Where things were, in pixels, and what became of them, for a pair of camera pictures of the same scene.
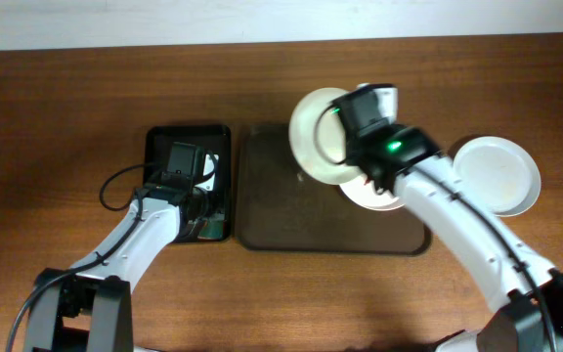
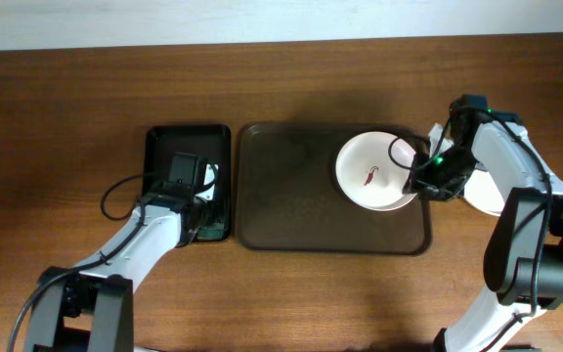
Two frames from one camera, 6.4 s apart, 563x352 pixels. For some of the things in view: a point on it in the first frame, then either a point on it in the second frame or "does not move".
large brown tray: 281,208 does not move
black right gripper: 376,177 to 421,182
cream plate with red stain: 317,139 to 481,191
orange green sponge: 211,229 does not move
